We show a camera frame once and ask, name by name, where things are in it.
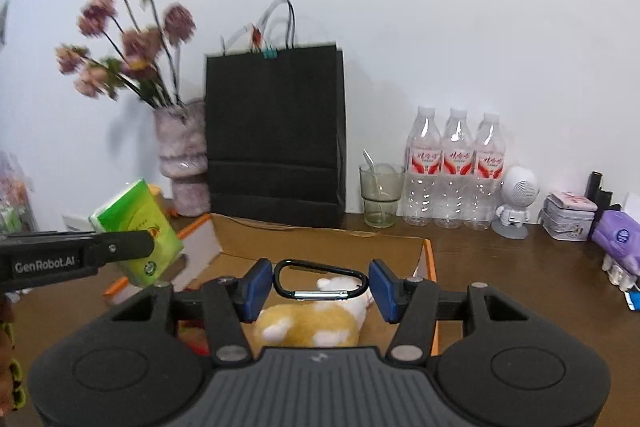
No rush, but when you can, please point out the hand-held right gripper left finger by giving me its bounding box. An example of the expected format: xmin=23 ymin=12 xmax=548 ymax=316
xmin=107 ymin=259 xmax=274 ymax=366

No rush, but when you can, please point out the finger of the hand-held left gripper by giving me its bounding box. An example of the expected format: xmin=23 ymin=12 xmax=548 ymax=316
xmin=92 ymin=229 xmax=155 ymax=268

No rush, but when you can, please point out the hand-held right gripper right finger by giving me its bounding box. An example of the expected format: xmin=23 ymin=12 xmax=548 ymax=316
xmin=368 ymin=259 xmax=531 ymax=366

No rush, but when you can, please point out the green tissue pack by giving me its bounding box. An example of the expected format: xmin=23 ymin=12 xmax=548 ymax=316
xmin=89 ymin=178 xmax=185 ymax=290

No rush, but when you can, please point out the black carabiner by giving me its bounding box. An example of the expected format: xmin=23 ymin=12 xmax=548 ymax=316
xmin=273 ymin=258 xmax=370 ymax=301

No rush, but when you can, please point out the orange-edged cardboard box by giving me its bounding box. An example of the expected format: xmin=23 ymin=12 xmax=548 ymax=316
xmin=102 ymin=213 xmax=441 ymax=358

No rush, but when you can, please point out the yellow white plush toy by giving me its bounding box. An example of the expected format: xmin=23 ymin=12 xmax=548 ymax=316
xmin=254 ymin=276 xmax=375 ymax=348

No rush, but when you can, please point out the clear colourful packet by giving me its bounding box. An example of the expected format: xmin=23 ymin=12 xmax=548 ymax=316
xmin=0 ymin=150 xmax=39 ymax=235

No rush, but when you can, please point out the red orange packet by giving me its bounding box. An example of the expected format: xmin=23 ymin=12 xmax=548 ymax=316
xmin=177 ymin=324 xmax=213 ymax=358

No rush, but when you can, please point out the green glass cup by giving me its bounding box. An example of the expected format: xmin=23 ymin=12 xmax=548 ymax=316
xmin=359 ymin=163 xmax=406 ymax=229

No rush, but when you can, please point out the mottled pink vase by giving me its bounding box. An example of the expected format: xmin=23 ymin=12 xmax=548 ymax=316
xmin=152 ymin=99 xmax=209 ymax=217

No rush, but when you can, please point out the clear red-label water bottle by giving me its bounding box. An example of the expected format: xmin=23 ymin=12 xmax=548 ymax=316
xmin=465 ymin=113 xmax=506 ymax=230
xmin=434 ymin=108 xmax=475 ymax=229
xmin=404 ymin=106 xmax=443 ymax=227

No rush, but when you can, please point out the clear spoon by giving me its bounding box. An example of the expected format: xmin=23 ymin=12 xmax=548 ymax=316
xmin=362 ymin=150 xmax=389 ymax=223

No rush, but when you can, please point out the black paper bag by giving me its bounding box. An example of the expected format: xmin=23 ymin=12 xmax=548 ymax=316
xmin=204 ymin=0 xmax=347 ymax=229

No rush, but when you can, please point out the white robot figurine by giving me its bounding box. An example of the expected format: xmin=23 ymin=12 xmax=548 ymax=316
xmin=491 ymin=165 xmax=541 ymax=241

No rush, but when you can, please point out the grey tin box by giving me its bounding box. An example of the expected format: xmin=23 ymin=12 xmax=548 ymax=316
xmin=539 ymin=192 xmax=599 ymax=242

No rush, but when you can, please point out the dried pink flower bouquet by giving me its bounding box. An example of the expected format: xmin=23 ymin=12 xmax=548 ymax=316
xmin=55 ymin=0 xmax=197 ymax=108

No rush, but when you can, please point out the small white bottles pack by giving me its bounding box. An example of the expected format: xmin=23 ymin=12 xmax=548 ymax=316
xmin=602 ymin=254 xmax=639 ymax=293

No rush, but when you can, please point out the black rectangular item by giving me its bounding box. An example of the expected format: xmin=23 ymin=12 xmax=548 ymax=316
xmin=585 ymin=171 xmax=614 ymax=210

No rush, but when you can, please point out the purple package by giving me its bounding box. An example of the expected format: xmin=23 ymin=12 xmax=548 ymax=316
xmin=590 ymin=209 xmax=640 ymax=276

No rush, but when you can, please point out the green braided cord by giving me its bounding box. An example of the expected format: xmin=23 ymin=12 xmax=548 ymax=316
xmin=2 ymin=322 xmax=27 ymax=410

